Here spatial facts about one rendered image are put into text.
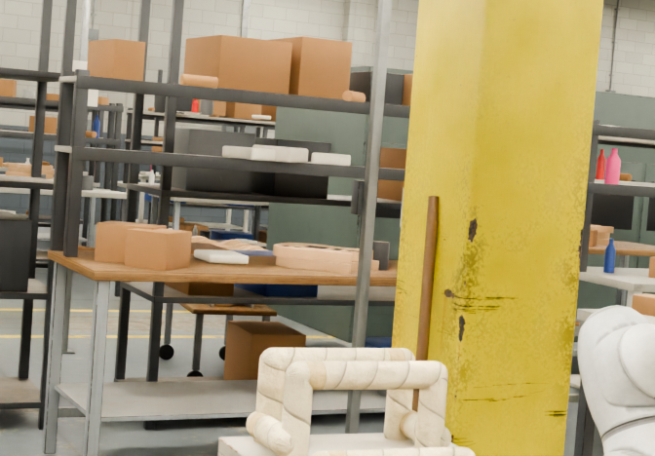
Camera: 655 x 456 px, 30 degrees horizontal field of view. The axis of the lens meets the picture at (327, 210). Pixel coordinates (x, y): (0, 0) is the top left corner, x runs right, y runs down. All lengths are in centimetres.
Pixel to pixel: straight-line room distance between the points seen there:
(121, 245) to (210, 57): 148
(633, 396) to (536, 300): 91
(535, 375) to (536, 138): 47
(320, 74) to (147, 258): 181
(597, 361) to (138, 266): 357
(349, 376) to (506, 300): 109
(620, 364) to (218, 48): 477
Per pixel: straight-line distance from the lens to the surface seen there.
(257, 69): 623
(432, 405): 142
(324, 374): 135
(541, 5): 243
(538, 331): 247
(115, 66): 530
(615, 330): 161
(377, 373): 137
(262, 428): 139
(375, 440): 149
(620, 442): 158
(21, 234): 591
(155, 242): 498
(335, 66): 643
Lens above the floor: 145
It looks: 3 degrees down
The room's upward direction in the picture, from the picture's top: 4 degrees clockwise
